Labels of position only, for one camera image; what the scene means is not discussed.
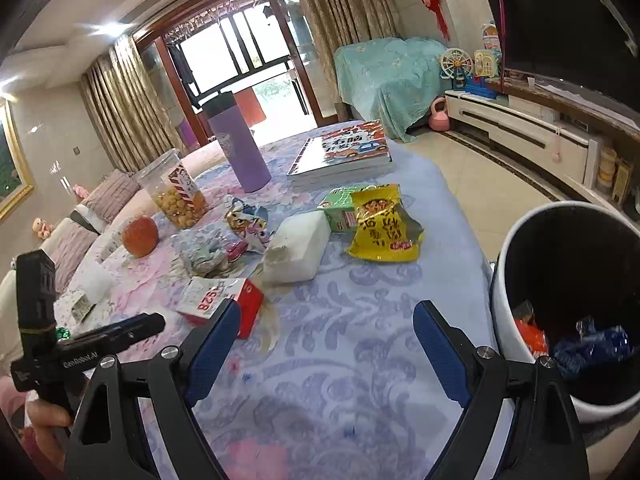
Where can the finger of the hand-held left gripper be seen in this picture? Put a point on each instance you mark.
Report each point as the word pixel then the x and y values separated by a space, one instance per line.
pixel 130 327

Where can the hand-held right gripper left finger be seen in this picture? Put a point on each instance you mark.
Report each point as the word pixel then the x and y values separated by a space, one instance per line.
pixel 215 350

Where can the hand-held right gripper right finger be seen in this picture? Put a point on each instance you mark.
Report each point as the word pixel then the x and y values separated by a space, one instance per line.
pixel 442 355

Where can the red box with white label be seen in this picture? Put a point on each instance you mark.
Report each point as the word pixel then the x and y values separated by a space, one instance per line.
pixel 220 300

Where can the white foam fruit net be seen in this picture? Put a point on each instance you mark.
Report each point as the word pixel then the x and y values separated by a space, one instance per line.
pixel 96 284

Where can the white bin with black bag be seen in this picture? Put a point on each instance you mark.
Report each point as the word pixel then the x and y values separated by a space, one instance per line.
pixel 505 310

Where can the red snack packet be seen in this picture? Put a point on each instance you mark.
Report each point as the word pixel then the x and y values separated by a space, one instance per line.
pixel 530 337

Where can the silver wrapper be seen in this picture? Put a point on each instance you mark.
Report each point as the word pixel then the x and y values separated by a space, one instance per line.
pixel 205 260

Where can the colourful cartoon wrapper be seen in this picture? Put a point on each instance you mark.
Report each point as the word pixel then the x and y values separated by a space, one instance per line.
pixel 247 220

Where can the yellow snack bag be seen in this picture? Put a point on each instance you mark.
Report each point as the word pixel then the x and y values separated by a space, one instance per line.
pixel 382 230

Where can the blue snack wrapper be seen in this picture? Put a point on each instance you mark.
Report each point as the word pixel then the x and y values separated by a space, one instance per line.
pixel 595 347

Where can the person's left hand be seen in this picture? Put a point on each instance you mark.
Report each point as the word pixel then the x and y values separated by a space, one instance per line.
pixel 45 417

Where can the green foil candy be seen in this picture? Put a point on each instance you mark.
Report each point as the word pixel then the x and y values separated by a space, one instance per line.
pixel 62 332

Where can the small printed paper slip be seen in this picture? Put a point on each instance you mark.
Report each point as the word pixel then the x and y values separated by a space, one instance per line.
pixel 82 308

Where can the pink striped cushion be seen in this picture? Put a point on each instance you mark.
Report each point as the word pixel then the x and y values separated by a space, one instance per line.
pixel 117 195
pixel 70 250

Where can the small brown plush toy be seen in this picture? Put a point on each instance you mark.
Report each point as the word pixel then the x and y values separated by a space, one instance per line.
pixel 42 227

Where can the light floral sofa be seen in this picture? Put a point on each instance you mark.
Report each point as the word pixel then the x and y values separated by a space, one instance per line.
pixel 100 240

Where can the red apple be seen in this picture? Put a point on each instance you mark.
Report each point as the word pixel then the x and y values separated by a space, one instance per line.
pixel 140 236

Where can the pink plush toy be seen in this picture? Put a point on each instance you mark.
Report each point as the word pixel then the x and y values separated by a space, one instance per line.
pixel 80 190

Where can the gold framed painting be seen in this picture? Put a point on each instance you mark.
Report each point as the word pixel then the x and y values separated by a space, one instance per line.
pixel 10 165

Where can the clear jar of snack balls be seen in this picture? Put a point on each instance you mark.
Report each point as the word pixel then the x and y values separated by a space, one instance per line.
pixel 175 190

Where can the green drink carton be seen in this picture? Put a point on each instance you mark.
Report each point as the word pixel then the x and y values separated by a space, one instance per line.
pixel 337 210

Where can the purple thermos bottle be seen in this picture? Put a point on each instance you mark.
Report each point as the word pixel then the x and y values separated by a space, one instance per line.
pixel 240 145

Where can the gold patterned curtain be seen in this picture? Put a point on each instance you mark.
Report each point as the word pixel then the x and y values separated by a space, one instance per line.
pixel 345 10
pixel 120 110

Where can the colourful picture book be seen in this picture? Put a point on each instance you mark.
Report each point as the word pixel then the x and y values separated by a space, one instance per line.
pixel 345 155

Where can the pink toy kettlebell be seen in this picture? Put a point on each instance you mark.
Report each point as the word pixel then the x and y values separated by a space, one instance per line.
pixel 440 119

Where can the white television cabinet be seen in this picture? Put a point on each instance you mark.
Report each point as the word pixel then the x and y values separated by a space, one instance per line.
pixel 515 125

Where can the red balcony chair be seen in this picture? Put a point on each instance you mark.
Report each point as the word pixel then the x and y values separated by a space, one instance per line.
pixel 250 105

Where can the blue toy set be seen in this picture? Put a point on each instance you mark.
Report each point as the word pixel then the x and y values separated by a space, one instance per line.
pixel 480 88

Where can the teal cloth cover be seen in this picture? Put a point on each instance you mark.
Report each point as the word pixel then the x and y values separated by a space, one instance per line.
pixel 385 75

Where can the wooden framed glass door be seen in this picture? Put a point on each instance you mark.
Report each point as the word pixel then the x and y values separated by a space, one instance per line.
pixel 235 60

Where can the toy ferris wheel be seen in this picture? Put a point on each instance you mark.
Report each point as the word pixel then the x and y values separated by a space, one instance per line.
pixel 456 67

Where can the colourful toy house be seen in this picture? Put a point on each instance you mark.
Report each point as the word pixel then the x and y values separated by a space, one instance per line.
pixel 487 62

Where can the black flat television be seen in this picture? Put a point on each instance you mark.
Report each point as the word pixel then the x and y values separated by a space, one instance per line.
pixel 565 25

